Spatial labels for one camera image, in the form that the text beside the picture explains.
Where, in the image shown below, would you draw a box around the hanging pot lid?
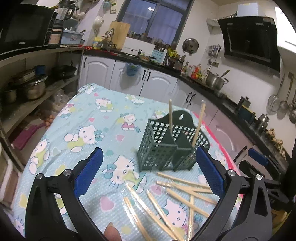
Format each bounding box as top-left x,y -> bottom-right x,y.
182,38 -> 199,55

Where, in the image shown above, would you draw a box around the wooden cutting board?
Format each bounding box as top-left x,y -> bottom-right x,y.
109,21 -> 130,50

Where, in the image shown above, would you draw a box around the black blender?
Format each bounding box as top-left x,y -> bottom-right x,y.
55,0 -> 76,26

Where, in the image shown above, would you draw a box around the black wok on shelf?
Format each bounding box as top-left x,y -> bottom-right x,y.
50,65 -> 77,79

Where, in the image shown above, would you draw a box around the green plastic utensil basket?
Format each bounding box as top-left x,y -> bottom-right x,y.
137,110 -> 210,171

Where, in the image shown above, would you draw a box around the person's left hand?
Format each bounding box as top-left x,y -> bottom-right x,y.
103,222 -> 121,241

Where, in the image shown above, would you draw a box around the Hello Kitty blue tablecloth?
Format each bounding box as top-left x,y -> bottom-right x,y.
11,83 -> 246,241

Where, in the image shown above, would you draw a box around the dark teal enamel pot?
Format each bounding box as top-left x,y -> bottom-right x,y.
236,96 -> 255,124

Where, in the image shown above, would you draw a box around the dark framed window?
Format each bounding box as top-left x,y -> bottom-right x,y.
116,0 -> 194,44

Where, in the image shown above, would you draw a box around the blue knife block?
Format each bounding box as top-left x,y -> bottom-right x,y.
151,49 -> 167,64

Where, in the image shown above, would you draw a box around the red oil bottle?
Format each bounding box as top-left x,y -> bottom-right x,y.
191,64 -> 202,80

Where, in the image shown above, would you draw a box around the steel pot on shelf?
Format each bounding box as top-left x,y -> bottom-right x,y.
23,76 -> 48,100

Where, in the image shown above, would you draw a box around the hanging wire skimmer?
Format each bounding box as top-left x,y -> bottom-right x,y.
267,74 -> 285,114

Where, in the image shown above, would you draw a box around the metal shelf rack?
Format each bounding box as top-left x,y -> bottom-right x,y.
1,45 -> 83,171

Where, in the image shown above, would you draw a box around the black microwave oven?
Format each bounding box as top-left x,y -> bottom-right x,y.
1,4 -> 57,54

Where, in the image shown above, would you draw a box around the light blue plastic bin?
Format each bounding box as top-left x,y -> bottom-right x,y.
61,30 -> 84,46

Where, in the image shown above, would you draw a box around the black range hood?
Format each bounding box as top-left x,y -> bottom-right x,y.
218,16 -> 280,73

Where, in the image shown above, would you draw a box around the hanging steel ladle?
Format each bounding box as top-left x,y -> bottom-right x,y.
280,72 -> 294,110

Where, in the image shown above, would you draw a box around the bamboo chopstick pair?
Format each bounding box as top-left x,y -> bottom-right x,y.
169,99 -> 173,134
156,181 -> 213,194
124,197 -> 152,241
192,100 -> 206,148
187,208 -> 194,241
125,182 -> 179,240
147,190 -> 184,241

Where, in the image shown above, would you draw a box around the steel stock pot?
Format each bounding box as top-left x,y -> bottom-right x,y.
206,69 -> 230,91

